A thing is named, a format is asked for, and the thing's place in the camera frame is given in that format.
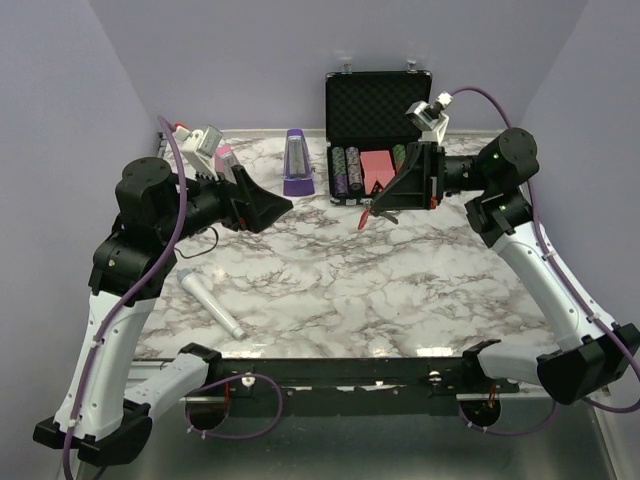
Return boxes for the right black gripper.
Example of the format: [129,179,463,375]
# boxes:
[370,141,494,210]

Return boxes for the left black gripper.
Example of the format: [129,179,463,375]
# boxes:
[159,160,294,245]

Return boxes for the silver key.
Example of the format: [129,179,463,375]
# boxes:
[380,212,399,225]

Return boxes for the red key fob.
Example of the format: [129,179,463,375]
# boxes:
[357,208,371,231]

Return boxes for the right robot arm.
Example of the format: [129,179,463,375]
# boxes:
[369,128,639,405]

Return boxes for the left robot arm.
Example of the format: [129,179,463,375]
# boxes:
[33,157,293,468]

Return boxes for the pink playing card deck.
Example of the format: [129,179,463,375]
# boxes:
[360,150,396,196]

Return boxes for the purple metronome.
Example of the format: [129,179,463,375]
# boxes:
[283,129,315,197]

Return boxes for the pink metronome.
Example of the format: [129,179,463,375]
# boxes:
[214,145,239,183]

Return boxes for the black poker chip case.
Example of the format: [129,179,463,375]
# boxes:
[325,69,433,206]

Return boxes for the white microphone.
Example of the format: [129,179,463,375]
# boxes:
[177,269,246,340]

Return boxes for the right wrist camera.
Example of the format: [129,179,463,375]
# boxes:
[405,92,453,145]

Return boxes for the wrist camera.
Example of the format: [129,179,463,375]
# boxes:
[173,123,223,178]
[405,92,453,145]

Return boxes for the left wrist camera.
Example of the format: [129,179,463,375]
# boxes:
[173,123,223,178]

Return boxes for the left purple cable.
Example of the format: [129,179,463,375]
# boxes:
[62,114,284,480]

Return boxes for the purple cable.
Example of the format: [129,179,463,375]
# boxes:
[62,114,284,480]
[449,87,640,436]

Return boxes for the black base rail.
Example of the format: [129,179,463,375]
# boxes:
[182,343,519,424]

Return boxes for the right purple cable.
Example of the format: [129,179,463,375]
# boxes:
[449,87,640,436]

